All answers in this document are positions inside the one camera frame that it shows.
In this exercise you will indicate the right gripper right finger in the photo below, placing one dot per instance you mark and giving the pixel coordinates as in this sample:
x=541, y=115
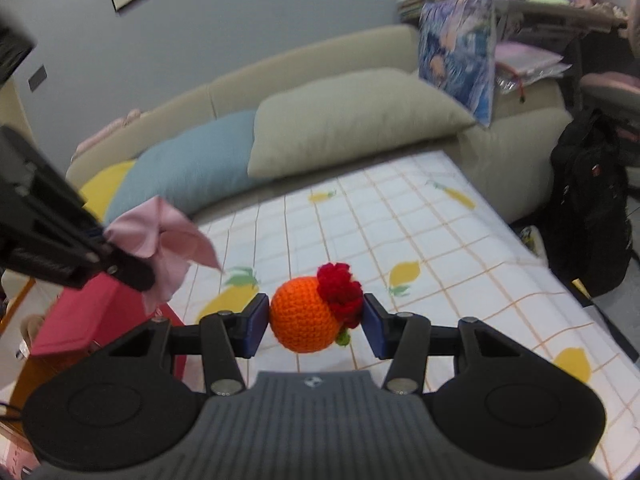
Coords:
x=401, y=338

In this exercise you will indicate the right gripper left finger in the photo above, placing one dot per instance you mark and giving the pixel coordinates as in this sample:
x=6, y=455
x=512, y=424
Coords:
x=227, y=336

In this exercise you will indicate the orange crochet ball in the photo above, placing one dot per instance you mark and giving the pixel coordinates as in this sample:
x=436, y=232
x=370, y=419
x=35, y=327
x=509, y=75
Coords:
x=309, y=313

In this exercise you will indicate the pink cloth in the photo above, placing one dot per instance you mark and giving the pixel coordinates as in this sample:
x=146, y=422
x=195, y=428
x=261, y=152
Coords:
x=166, y=239

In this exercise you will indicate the yellow cushion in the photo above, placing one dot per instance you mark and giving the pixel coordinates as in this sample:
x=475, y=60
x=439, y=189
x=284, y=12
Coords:
x=100, y=190

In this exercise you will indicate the lemon print checked blanket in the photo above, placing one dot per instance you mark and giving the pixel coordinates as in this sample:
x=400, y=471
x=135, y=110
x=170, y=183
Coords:
x=419, y=238

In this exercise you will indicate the orange cardboard box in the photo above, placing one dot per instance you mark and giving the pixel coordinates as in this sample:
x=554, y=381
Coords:
x=27, y=296

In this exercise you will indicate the light blue cushion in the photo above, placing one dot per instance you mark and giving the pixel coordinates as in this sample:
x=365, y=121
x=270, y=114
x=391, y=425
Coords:
x=193, y=170

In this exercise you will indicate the black backpack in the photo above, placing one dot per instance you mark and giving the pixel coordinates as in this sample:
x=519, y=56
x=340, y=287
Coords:
x=584, y=225

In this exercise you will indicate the beige sofa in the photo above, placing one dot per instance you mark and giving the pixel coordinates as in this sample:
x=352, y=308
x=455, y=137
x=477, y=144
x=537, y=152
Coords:
x=507, y=163

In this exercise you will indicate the beige cushion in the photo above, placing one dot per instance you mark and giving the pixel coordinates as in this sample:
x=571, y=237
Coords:
x=339, y=119

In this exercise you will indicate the blue anime print pillow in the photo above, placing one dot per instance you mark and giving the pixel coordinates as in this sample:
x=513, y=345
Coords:
x=456, y=52

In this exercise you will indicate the pink grey office chair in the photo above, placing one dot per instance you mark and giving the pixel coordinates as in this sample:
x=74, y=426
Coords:
x=617, y=95

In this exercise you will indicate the cluttered side table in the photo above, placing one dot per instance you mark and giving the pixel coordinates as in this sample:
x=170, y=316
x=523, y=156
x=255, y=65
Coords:
x=525, y=20

